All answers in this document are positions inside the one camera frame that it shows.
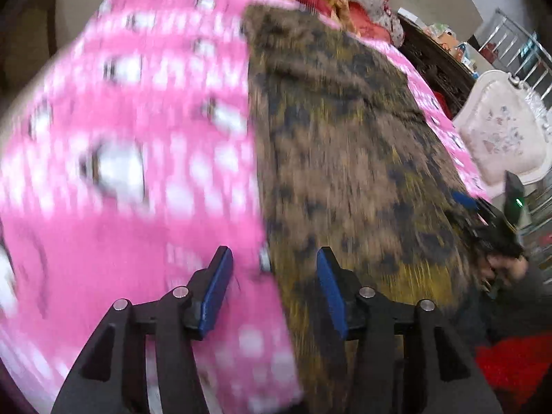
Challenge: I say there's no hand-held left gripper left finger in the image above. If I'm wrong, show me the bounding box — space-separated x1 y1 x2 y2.
51 246 234 414

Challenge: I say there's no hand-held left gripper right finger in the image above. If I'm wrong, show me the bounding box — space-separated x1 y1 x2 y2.
316 246 504 414

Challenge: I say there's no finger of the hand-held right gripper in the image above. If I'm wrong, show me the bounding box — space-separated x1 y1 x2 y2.
451 190 510 243

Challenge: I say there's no brown leopard print garment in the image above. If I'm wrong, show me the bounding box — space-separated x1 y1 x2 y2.
240 4 524 414

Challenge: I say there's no person's right forearm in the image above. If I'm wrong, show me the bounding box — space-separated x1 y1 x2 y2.
468 261 552 348

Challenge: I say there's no person's right hand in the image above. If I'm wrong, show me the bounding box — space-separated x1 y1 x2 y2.
482 254 529 292

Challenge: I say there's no white upholstered chair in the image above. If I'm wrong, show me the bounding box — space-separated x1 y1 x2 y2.
452 69 552 190

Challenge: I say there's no dark wooden cabinet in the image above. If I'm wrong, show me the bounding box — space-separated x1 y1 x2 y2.
396 12 479 119

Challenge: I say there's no metal railing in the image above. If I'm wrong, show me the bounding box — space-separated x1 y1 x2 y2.
478 8 552 110

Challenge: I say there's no colourful clutter on cabinet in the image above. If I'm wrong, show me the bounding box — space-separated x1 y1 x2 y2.
423 21 477 72

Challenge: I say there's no pink printed blanket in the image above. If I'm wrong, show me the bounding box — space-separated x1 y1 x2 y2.
0 0 492 414

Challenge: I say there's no red cloth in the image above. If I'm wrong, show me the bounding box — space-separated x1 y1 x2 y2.
474 335 552 407

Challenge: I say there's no dark wooden furniture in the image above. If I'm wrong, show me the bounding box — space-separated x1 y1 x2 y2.
0 0 59 96

